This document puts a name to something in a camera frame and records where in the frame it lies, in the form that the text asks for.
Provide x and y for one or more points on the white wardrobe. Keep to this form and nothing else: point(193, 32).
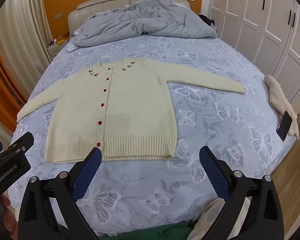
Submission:
point(265, 30)

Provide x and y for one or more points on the grey duvet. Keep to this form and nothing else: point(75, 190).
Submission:
point(140, 27)

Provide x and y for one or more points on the bedside table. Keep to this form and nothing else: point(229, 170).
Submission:
point(53, 51)

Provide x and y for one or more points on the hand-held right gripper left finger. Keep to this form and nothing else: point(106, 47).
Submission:
point(90, 170)

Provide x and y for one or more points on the black smartphone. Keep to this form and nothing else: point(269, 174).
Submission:
point(285, 126)

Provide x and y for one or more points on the person's left hand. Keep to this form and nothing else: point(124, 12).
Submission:
point(2, 212)

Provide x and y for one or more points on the cream knit cardigan red buttons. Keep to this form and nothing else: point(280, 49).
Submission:
point(140, 105)

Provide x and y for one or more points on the white frilled cloth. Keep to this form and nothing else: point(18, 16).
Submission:
point(71, 47)

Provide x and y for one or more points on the orange curtain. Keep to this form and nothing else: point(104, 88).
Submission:
point(5, 80)

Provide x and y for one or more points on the dark clothes pile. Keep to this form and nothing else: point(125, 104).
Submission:
point(207, 20)

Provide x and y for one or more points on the yellow box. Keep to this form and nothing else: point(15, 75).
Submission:
point(62, 38)

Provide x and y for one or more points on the cream curtain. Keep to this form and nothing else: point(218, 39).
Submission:
point(22, 30)

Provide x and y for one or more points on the white wall socket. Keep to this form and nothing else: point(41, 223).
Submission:
point(58, 15)

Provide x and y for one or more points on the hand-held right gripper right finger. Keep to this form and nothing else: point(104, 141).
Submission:
point(212, 170)

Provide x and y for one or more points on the beige padded headboard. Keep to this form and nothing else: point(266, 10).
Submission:
point(105, 3)

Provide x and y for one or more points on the long cream cloth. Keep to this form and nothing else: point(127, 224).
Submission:
point(277, 97)

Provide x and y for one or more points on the blue butterfly print bedsheet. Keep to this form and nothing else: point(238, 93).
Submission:
point(215, 62)

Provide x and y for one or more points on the green garment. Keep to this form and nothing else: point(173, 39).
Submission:
point(145, 233)

